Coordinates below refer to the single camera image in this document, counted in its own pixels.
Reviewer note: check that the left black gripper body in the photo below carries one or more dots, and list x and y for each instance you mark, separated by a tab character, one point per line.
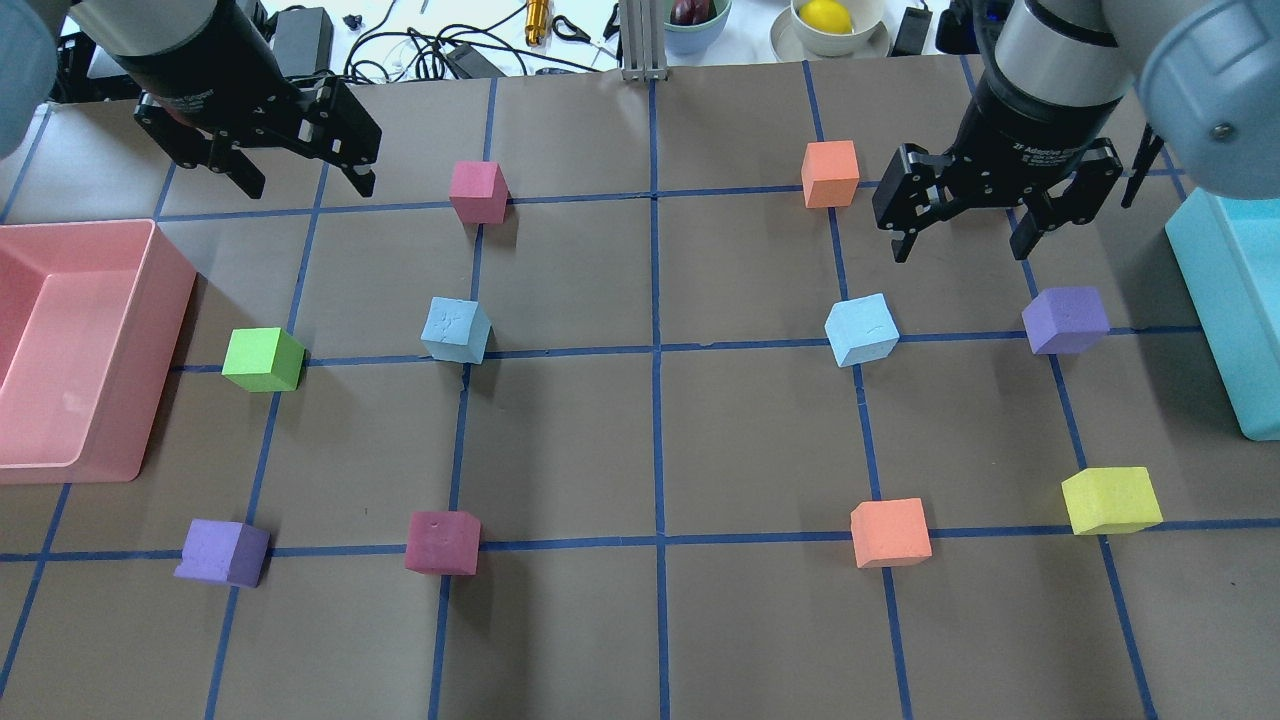
205	82

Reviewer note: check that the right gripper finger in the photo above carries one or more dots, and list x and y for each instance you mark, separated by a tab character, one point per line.
1043	213
906	231

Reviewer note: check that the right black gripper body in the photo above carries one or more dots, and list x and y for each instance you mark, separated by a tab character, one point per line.
1028	128

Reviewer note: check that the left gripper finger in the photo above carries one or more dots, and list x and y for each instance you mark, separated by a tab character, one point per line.
358	171
226	158

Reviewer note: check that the light blue block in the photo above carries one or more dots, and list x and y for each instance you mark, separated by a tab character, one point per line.
861	330
456	331

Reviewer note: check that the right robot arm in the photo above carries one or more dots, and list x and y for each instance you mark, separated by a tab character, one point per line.
1205	73

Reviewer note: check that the orange block far right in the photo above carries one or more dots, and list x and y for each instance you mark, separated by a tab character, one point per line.
830	174

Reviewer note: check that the orange block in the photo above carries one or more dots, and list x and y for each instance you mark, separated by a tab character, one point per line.
830	174
890	533

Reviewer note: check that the purple block right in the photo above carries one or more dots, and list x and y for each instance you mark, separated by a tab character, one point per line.
1065	320

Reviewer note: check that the purple block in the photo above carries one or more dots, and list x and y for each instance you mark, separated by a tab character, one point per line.
1065	320
223	553

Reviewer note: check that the pink block far left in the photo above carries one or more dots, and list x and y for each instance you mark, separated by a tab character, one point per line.
479	192

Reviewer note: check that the black power adapter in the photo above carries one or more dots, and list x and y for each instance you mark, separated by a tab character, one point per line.
465	62

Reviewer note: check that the cyan tray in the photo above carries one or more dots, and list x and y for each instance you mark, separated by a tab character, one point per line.
1228	254

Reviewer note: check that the green block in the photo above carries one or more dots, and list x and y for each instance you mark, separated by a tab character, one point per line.
263	360

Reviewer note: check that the pink tray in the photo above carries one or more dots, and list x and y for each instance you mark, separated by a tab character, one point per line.
90	317

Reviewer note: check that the bowl with lemon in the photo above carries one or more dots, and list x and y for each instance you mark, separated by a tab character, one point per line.
830	29

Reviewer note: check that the scissors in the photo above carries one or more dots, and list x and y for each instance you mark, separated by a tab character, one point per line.
564	29

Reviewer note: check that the orange block near right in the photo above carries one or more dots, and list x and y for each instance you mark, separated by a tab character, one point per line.
890	533

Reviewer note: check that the yellow block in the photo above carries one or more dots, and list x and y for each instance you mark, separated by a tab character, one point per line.
1111	501

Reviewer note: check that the bowl with red fruit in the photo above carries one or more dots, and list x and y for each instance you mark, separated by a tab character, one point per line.
690	27

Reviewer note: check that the dark pink block near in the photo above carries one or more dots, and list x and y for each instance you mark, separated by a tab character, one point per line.
443	543

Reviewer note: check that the purple block left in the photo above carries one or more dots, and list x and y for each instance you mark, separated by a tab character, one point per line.
223	553

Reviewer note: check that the yellow screwdriver handle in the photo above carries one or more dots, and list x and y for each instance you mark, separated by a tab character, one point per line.
537	22

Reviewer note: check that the aluminium frame post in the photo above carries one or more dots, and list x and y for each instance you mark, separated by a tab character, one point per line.
642	27

